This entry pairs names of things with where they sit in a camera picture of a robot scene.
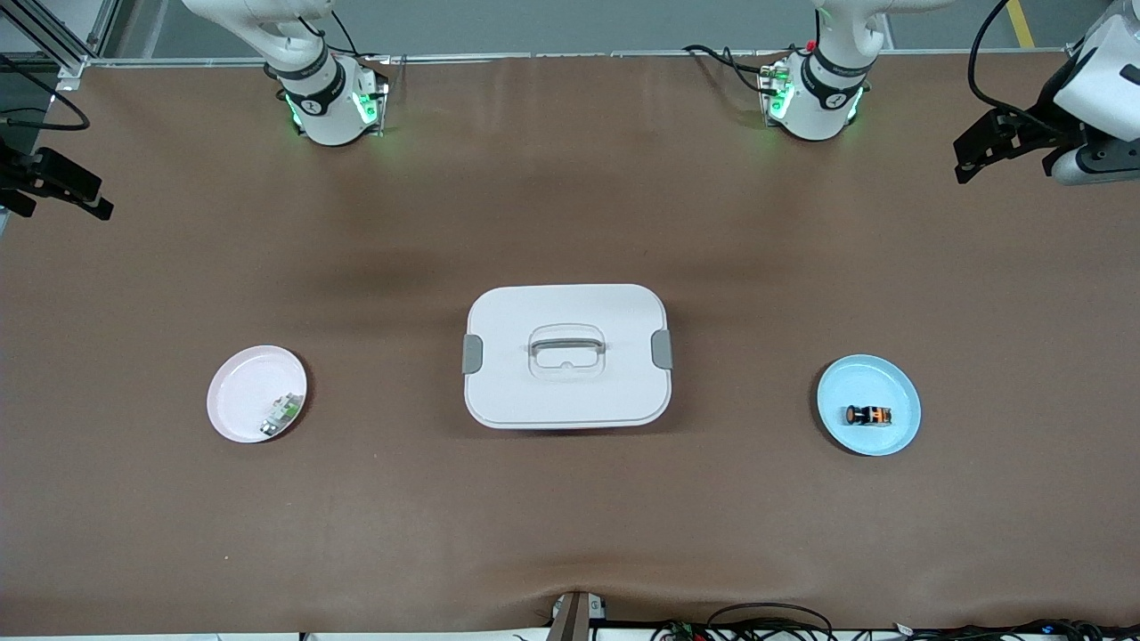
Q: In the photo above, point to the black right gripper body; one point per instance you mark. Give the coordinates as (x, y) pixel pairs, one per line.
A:
(20, 171)

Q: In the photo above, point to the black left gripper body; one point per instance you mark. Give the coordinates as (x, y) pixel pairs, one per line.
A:
(1043, 122)

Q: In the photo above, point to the orange black switch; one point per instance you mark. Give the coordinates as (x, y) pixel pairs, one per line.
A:
(877, 415)

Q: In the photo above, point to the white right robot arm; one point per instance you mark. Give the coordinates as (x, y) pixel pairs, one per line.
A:
(325, 107)

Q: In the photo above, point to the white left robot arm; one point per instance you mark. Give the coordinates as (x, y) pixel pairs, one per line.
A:
(815, 107)

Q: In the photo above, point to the light blue plate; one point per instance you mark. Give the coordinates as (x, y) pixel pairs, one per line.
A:
(846, 383)

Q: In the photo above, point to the pink plate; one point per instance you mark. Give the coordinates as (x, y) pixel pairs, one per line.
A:
(245, 383)

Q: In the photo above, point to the grey box latch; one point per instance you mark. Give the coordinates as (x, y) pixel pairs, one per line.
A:
(472, 354)
(662, 349)

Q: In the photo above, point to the white storage box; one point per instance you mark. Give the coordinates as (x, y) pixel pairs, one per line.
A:
(570, 396)

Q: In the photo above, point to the brown table cover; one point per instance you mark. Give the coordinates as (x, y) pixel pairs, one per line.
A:
(570, 516)

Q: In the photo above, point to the aluminium frame corner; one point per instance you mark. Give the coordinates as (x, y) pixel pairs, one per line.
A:
(73, 67)

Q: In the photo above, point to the white green switch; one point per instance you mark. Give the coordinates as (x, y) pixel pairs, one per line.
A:
(283, 411)

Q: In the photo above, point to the small white bracket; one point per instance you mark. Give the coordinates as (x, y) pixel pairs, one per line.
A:
(596, 607)

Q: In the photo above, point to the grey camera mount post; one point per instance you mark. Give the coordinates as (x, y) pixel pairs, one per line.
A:
(570, 623)

